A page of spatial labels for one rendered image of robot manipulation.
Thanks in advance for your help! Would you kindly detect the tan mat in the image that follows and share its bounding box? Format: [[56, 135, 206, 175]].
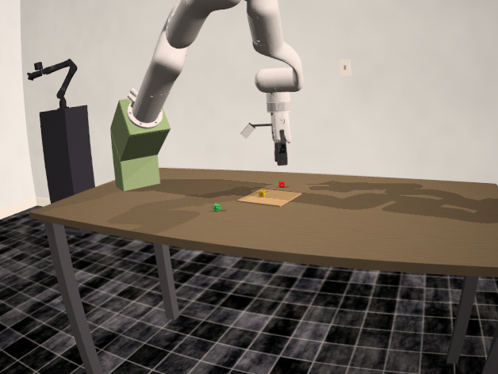
[[237, 189, 301, 207]]

